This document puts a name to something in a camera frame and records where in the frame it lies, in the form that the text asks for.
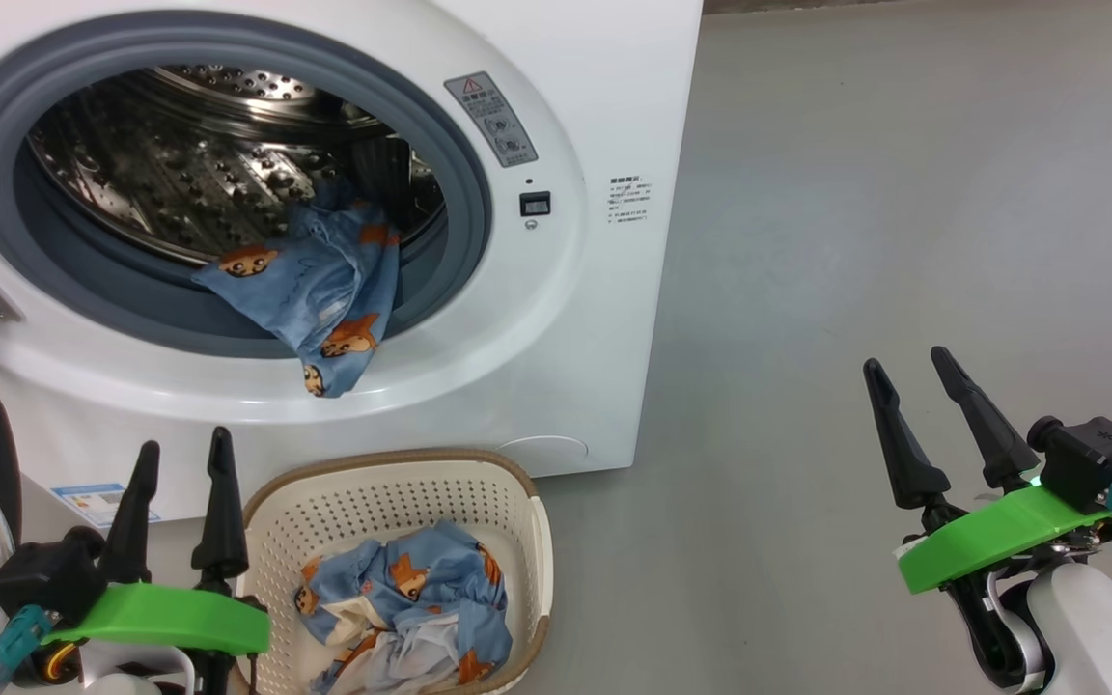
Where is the blue cartoon garment white lining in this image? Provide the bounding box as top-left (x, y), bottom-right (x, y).
top-left (295, 519), bottom-right (514, 695)

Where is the steel perforated washer drum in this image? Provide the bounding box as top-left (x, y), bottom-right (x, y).
top-left (27, 64), bottom-right (446, 266)

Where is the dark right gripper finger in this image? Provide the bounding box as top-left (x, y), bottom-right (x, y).
top-left (931, 347), bottom-right (1042, 491)
top-left (863, 358), bottom-right (953, 510)

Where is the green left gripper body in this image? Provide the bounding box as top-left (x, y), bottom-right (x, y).
top-left (40, 582), bottom-right (272, 695)

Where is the white front-load washing machine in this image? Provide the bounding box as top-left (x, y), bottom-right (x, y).
top-left (0, 0), bottom-right (704, 527)

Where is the round drain filter cover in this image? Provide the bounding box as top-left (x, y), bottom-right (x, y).
top-left (498, 435), bottom-right (590, 466)

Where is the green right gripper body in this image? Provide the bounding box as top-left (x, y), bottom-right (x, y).
top-left (897, 485), bottom-right (1112, 691)

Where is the grey warning sticker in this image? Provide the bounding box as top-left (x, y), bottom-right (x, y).
top-left (444, 70), bottom-right (539, 169)

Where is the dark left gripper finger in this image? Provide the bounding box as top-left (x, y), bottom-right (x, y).
top-left (191, 427), bottom-right (250, 585)
top-left (97, 441), bottom-right (161, 585)

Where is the cream perforated laundry basket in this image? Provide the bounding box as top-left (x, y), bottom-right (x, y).
top-left (233, 448), bottom-right (554, 695)

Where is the blue energy label sticker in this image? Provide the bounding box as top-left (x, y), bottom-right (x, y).
top-left (51, 483), bottom-right (159, 528)

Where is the blue cartoon print garment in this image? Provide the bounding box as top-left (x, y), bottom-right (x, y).
top-left (191, 179), bottom-right (403, 399)

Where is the black text instruction sticker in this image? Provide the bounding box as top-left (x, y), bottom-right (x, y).
top-left (609, 176), bottom-right (653, 225)

